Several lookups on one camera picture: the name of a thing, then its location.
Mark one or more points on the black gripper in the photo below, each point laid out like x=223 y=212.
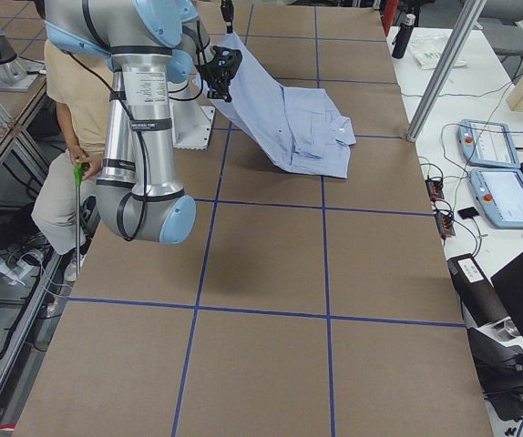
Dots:
x=216 y=85
x=227 y=10

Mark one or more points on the light blue striped shirt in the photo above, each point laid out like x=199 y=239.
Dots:
x=299 y=129

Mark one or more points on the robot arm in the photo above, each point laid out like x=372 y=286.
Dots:
x=148 y=45

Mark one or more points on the seated person beige shirt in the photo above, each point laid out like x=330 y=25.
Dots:
x=79 y=86

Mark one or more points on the black bottle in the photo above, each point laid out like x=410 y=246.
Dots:
x=403 y=36

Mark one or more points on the white paper bag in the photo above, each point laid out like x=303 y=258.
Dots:
x=427 y=50

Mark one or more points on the grey USB hub left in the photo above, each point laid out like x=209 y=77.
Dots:
x=434 y=189

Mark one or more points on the grey usb hub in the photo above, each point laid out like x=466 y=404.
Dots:
x=434 y=189
x=444 y=224

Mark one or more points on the grey USB hub right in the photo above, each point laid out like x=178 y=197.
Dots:
x=444 y=224

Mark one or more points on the teach pendant upper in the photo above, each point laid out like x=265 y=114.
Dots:
x=487 y=144

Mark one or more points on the teach pendant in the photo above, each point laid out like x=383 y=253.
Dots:
x=487 y=144
x=499 y=193

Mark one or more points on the teach pendant lower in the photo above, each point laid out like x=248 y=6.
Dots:
x=499 y=193

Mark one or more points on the black box with label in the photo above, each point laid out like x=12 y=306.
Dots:
x=480 y=303

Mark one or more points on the green handled stick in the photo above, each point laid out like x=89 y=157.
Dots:
x=78 y=177

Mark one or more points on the grey aluminium frame post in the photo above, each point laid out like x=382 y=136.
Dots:
x=454 y=45

